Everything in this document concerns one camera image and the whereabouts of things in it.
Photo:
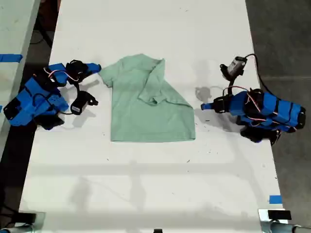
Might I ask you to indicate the pale green T-shirt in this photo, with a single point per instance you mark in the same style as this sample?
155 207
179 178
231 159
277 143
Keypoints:
150 111

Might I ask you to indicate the grey black camera box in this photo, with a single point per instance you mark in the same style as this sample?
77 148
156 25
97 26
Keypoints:
234 66

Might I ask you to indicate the metal clamp with pipe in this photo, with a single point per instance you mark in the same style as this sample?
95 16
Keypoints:
267 225
36 224

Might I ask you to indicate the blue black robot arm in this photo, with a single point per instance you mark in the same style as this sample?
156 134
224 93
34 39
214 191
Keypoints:
269 111
34 97

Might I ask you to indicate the short blue tape strip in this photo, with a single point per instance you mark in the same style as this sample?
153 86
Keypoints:
275 199

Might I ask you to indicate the tiny black block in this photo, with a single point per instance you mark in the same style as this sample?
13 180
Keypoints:
158 230

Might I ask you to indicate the long blue tape strip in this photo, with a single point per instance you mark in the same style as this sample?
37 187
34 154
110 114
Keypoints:
9 58

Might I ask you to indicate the black camera stalk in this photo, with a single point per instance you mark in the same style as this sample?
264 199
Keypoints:
232 81
78 88

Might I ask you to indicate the pale side table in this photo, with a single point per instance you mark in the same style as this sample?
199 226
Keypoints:
14 29

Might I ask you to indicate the small black box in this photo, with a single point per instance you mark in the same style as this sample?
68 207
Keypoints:
27 218
279 215

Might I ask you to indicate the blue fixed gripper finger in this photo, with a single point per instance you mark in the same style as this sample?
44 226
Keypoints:
209 105
93 65

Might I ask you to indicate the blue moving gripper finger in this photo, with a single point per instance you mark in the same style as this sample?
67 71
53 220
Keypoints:
93 71
209 109

